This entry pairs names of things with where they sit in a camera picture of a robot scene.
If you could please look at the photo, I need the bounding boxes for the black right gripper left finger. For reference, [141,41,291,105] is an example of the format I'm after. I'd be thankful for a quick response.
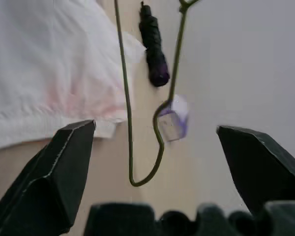
[0,119,97,236]

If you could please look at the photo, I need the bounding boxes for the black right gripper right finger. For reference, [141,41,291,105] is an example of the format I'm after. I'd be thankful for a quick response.
[216,125,295,216]

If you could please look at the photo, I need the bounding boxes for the white shorts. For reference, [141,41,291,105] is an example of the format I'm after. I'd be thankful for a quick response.
[0,0,148,152]

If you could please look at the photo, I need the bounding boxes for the clear purple-edged plastic piece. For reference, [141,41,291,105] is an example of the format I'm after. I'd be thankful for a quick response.
[158,94,189,142]

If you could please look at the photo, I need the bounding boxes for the black rolled cloth bundle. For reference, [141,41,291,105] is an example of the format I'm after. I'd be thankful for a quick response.
[138,1,171,88]

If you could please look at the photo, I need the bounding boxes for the green wire hanger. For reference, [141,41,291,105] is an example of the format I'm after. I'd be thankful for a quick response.
[114,0,203,187]

